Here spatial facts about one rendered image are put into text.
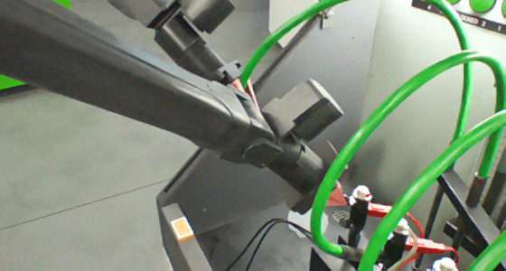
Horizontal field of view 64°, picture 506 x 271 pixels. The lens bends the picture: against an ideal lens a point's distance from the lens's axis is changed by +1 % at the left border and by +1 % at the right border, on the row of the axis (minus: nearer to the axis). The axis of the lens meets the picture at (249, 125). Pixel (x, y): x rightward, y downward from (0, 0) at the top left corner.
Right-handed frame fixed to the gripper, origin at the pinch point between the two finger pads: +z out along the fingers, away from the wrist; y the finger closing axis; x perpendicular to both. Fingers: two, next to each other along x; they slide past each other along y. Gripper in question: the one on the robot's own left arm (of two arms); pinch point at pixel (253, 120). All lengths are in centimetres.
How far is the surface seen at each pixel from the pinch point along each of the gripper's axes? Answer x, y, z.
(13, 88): 223, 215, -140
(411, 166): -7.8, 32.4, 33.7
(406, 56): -22.4, 32.9, 13.3
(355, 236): 1.8, 2.8, 26.1
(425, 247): -7.6, -3.9, 29.9
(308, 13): -17.1, -1.0, -6.2
